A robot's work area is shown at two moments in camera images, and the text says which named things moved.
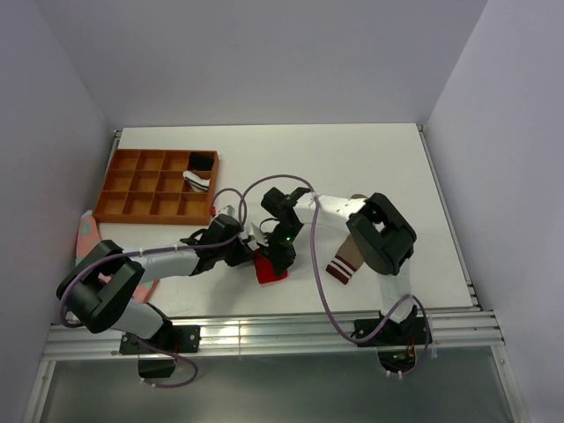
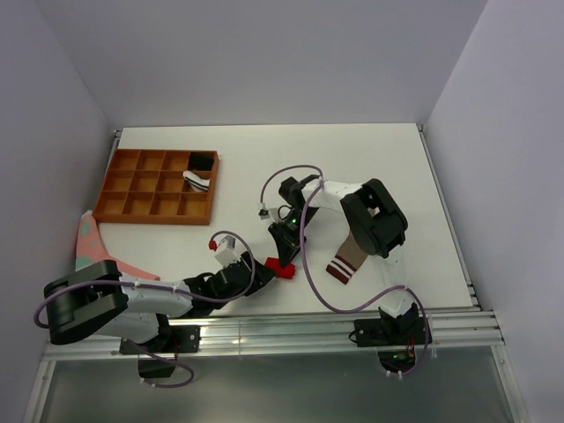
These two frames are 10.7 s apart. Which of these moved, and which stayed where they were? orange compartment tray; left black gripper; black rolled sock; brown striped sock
Moved: left black gripper
Stayed: brown striped sock; black rolled sock; orange compartment tray
